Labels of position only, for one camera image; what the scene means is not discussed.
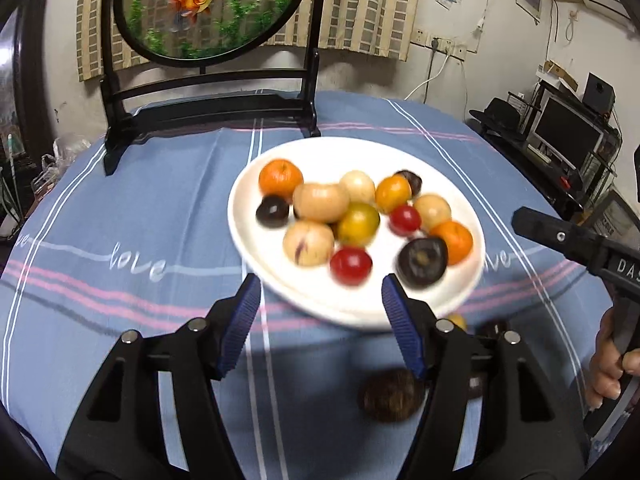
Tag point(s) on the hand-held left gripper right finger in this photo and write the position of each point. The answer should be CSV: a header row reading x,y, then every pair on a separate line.
x,y
402,325

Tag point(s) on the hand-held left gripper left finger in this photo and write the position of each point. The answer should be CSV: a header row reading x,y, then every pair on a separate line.
x,y
240,325

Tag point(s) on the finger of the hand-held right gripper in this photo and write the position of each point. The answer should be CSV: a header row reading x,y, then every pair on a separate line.
x,y
555,235

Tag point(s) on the dark brown water chestnut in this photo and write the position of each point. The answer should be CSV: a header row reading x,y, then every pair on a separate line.
x,y
422,261
393,394

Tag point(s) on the red cherry tomato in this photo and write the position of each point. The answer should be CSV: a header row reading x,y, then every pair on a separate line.
x,y
405,220
351,266

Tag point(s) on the orange mandarin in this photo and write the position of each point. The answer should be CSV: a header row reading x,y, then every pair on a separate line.
x,y
280,178
452,241

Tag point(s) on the beige pepino melon purple mark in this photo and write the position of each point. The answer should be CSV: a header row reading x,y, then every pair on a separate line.
x,y
308,244

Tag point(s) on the yellow-green tomato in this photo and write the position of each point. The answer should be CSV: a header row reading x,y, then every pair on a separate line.
x,y
357,224

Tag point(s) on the beige speckled longan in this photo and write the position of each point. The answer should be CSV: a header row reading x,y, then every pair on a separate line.
x,y
432,211
357,186

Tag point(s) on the dark purple plum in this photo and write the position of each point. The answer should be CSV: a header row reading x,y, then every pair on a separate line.
x,y
411,179
476,385
272,211
492,329

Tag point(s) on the orange-yellow tomato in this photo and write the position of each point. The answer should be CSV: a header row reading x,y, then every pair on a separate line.
x,y
393,194

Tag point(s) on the large beige pear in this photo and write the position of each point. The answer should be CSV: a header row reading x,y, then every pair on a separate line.
x,y
321,202

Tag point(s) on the white oval plate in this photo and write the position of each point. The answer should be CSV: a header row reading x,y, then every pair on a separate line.
x,y
330,157

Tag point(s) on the person's right hand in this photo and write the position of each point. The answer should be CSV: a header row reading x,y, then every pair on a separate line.
x,y
602,360

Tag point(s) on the small yellow kumquat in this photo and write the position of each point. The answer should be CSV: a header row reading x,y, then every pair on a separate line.
x,y
456,321

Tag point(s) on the large brown cardboard box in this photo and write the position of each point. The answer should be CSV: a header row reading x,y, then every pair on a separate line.
x,y
617,215

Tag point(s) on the black computer desk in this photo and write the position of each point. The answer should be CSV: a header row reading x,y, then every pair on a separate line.
x,y
520,155

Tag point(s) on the computer monitor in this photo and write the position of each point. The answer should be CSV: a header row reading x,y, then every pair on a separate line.
x,y
567,132

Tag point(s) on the black hat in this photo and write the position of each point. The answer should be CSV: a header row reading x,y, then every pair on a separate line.
x,y
500,115

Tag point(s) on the black speaker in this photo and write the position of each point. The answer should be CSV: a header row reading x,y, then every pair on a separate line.
x,y
599,92

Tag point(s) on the flat cardboard box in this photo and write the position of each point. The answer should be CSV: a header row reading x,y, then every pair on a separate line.
x,y
561,75

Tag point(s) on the blue striped tablecloth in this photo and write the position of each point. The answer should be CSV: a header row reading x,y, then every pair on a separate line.
x,y
125,210

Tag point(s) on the clear plastic bag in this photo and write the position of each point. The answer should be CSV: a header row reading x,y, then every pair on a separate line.
x,y
65,150

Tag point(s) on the beige checked curtain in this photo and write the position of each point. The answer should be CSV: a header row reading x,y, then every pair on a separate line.
x,y
370,10

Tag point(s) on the goldfish embroidery screen black stand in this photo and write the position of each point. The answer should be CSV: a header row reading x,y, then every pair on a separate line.
x,y
200,10

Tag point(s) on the wide wall socket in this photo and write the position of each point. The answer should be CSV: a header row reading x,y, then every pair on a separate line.
x,y
449,47

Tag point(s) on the single wall socket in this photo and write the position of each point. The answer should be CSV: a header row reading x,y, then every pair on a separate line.
x,y
419,38

